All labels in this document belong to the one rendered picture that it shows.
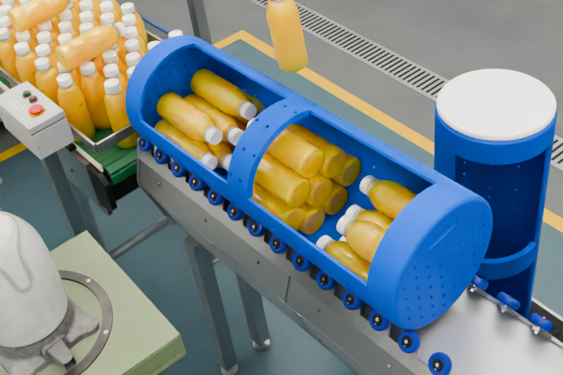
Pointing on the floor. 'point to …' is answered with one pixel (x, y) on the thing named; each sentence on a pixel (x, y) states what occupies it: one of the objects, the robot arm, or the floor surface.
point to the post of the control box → (64, 194)
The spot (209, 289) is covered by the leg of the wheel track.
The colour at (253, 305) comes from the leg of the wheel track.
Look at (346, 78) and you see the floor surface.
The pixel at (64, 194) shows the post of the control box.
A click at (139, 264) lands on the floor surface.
